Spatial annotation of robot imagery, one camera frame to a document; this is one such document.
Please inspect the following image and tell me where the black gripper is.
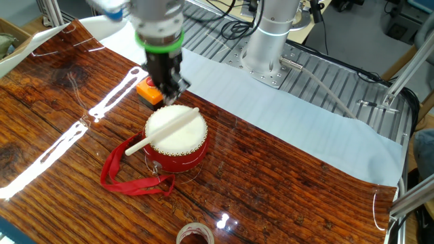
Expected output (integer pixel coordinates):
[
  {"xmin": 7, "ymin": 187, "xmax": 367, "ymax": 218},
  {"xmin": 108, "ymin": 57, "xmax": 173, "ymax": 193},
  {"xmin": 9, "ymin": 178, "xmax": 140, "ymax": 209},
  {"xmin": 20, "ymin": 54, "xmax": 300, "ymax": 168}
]
[{"xmin": 144, "ymin": 49, "xmax": 191, "ymax": 106}]

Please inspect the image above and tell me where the white drumstick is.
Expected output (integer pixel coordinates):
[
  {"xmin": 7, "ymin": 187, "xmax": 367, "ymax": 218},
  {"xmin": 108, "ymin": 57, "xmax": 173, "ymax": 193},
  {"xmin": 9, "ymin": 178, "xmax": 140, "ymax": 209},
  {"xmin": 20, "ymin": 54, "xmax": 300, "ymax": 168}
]
[{"xmin": 124, "ymin": 106, "xmax": 201, "ymax": 157}]

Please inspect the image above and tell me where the small red drum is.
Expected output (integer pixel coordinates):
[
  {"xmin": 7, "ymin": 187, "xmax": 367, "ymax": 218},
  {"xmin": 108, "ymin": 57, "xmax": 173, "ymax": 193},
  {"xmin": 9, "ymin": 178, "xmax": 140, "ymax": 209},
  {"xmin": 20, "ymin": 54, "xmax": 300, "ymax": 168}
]
[{"xmin": 141, "ymin": 104, "xmax": 210, "ymax": 174}]

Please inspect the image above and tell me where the orange emergency stop button box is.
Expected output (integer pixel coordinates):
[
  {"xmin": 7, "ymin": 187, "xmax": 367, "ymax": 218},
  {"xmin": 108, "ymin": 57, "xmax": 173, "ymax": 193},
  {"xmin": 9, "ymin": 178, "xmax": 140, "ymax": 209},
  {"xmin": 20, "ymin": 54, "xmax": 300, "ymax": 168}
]
[{"xmin": 136, "ymin": 76, "xmax": 167, "ymax": 111}]

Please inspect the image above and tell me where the printed packing tape roll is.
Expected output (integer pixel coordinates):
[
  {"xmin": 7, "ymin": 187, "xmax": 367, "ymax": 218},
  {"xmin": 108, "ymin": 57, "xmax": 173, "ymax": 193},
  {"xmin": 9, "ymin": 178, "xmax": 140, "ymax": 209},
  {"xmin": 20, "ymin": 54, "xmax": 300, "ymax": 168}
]
[{"xmin": 175, "ymin": 222, "xmax": 216, "ymax": 244}]

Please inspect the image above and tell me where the pale white table cloth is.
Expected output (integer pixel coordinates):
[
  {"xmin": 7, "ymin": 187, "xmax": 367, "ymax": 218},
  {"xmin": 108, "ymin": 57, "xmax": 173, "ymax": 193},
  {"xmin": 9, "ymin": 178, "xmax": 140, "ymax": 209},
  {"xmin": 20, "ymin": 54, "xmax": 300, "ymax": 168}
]
[{"xmin": 0, "ymin": 15, "xmax": 406, "ymax": 188}]

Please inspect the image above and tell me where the wood grain table sheet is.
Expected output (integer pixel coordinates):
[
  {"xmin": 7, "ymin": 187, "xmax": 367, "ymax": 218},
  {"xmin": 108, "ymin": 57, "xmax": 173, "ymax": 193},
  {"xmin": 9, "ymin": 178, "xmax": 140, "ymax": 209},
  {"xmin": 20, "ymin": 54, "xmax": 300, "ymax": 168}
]
[{"xmin": 0, "ymin": 18, "xmax": 398, "ymax": 244}]

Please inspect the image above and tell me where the open cardboard box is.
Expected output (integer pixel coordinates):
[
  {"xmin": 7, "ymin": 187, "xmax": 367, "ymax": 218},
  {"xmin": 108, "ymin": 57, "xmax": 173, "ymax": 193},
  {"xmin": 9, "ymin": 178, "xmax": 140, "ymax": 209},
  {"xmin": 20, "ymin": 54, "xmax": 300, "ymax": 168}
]
[{"xmin": 0, "ymin": 17, "xmax": 34, "ymax": 64}]

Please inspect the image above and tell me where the grey green bag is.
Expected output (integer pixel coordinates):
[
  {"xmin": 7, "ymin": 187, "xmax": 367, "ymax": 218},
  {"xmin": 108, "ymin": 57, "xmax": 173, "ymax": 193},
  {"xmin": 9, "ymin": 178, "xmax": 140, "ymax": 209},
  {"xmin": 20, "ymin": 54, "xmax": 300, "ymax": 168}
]
[{"xmin": 0, "ymin": 32, "xmax": 18, "ymax": 61}]

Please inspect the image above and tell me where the black chair base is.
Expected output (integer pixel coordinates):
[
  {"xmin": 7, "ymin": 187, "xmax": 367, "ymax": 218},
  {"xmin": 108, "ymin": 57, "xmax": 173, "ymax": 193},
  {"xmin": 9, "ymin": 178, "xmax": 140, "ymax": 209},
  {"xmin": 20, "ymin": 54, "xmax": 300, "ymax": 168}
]
[{"xmin": 331, "ymin": 0, "xmax": 366, "ymax": 14}]

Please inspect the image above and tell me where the thin metal rod tool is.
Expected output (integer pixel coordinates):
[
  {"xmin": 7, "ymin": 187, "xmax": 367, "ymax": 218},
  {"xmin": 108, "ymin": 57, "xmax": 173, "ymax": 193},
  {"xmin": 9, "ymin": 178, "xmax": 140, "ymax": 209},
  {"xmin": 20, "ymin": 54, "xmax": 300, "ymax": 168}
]
[{"xmin": 357, "ymin": 98, "xmax": 400, "ymax": 113}]

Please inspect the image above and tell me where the dark floor box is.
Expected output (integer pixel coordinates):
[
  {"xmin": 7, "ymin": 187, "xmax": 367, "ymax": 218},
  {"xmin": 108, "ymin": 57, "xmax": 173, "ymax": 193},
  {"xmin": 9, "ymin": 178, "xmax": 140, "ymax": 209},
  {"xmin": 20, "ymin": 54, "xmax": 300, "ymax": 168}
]
[{"xmin": 385, "ymin": 16, "xmax": 410, "ymax": 42}]

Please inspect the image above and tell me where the grey chair back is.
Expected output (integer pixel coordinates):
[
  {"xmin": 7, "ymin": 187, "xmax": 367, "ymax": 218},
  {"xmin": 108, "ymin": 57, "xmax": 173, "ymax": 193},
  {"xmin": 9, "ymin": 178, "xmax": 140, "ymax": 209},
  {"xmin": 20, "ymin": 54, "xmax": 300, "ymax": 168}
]
[{"xmin": 412, "ymin": 19, "xmax": 434, "ymax": 64}]

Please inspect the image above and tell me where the blue grey trouser leg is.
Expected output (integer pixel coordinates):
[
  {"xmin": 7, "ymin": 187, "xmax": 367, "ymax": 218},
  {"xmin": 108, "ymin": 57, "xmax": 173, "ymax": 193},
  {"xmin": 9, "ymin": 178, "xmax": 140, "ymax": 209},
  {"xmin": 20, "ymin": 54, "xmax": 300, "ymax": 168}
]
[{"xmin": 412, "ymin": 127, "xmax": 434, "ymax": 181}]

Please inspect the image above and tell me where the blue plastic item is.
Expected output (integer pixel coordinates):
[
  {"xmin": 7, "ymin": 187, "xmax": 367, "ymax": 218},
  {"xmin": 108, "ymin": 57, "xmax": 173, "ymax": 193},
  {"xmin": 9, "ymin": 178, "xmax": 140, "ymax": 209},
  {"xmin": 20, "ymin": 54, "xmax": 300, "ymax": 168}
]
[{"xmin": 408, "ymin": 0, "xmax": 434, "ymax": 15}]

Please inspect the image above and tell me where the black shoe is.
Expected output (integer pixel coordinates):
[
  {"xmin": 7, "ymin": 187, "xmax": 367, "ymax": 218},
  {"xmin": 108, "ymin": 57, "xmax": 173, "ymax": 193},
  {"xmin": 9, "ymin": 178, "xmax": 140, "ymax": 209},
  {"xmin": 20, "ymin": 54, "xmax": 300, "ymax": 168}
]
[{"xmin": 414, "ymin": 202, "xmax": 434, "ymax": 233}]

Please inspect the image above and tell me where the green wrist adapter ring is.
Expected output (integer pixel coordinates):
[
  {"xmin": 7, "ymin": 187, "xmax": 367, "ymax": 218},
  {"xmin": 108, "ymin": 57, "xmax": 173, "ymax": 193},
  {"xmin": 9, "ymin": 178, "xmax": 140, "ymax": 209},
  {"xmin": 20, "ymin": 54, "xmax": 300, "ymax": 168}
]
[{"xmin": 134, "ymin": 29, "xmax": 186, "ymax": 54}]

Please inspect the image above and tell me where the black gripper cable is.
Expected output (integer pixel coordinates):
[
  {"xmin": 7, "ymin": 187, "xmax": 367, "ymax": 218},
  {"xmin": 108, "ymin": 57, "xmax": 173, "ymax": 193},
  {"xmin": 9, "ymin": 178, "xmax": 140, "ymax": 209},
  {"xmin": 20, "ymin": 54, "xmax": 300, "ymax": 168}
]
[{"xmin": 184, "ymin": 0, "xmax": 265, "ymax": 41}]

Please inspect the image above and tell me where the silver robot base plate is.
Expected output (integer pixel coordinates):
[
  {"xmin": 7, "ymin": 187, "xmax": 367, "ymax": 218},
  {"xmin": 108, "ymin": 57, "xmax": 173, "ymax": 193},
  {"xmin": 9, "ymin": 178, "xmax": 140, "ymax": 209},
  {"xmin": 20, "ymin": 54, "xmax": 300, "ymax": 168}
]
[{"xmin": 225, "ymin": 43, "xmax": 306, "ymax": 89}]

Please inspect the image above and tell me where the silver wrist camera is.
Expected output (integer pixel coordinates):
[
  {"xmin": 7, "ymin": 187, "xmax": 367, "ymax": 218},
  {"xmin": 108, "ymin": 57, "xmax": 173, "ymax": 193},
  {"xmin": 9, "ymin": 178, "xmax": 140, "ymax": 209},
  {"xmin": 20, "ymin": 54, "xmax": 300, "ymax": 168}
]
[{"xmin": 86, "ymin": 0, "xmax": 132, "ymax": 22}]

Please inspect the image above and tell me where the red ribbon strap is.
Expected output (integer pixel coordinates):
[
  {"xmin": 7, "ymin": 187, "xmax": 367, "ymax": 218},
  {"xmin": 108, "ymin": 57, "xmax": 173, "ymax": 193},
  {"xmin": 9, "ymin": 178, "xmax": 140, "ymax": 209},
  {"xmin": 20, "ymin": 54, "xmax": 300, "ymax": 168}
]
[{"xmin": 100, "ymin": 131, "xmax": 176, "ymax": 197}]

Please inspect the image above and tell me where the aluminium frame strut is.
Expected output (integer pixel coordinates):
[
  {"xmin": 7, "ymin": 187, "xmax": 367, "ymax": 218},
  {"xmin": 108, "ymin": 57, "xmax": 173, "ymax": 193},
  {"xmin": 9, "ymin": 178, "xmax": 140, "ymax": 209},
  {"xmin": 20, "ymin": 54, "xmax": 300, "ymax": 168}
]
[
  {"xmin": 389, "ymin": 173, "xmax": 434, "ymax": 220},
  {"xmin": 381, "ymin": 37, "xmax": 434, "ymax": 110},
  {"xmin": 35, "ymin": 0, "xmax": 66, "ymax": 28}
]

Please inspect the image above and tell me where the beige cable with metal connector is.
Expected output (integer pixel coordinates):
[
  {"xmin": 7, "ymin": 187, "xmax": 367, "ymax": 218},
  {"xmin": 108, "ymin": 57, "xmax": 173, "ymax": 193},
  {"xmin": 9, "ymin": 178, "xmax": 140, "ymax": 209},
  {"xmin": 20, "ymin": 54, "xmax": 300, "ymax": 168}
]
[{"xmin": 279, "ymin": 56, "xmax": 357, "ymax": 120}]

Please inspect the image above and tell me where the black cable bundle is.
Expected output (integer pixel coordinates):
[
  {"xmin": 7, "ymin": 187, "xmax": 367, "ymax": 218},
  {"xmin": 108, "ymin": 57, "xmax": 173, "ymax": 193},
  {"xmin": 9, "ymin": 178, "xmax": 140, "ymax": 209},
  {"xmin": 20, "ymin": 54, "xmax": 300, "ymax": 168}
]
[{"xmin": 286, "ymin": 39, "xmax": 422, "ymax": 136}]

